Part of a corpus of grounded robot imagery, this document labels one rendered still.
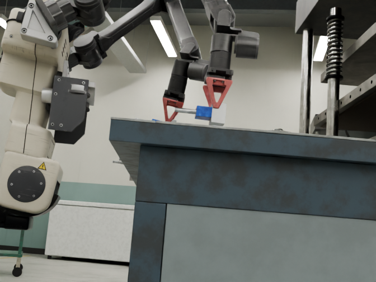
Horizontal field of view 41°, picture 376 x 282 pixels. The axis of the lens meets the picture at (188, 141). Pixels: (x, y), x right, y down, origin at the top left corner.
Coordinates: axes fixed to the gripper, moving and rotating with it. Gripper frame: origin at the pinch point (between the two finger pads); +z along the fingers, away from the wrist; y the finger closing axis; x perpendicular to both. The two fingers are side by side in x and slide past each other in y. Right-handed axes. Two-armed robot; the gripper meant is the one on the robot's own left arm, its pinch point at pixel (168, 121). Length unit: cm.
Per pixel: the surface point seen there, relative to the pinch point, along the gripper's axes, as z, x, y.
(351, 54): -55, -73, 71
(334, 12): -75, -63, 81
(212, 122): -0.6, -12.2, -32.9
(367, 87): -35, -74, 40
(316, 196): 10, -29, -82
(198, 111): -2.6, -8.1, -32.9
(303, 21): -77, -55, 114
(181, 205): 17, -8, -82
